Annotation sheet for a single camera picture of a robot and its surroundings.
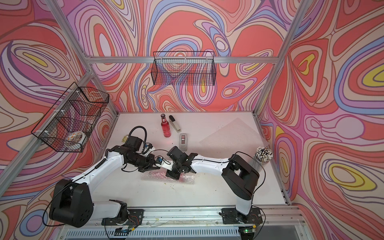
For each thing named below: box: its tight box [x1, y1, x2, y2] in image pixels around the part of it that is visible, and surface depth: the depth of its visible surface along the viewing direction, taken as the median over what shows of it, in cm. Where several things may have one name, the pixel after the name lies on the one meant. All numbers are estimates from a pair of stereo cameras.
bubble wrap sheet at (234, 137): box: [199, 117, 269, 157], surface depth 105 cm
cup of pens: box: [255, 146, 274, 164], surface depth 78 cm
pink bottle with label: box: [149, 168, 168, 179], surface depth 84 cm
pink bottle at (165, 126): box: [161, 113, 172, 138], surface depth 100 cm
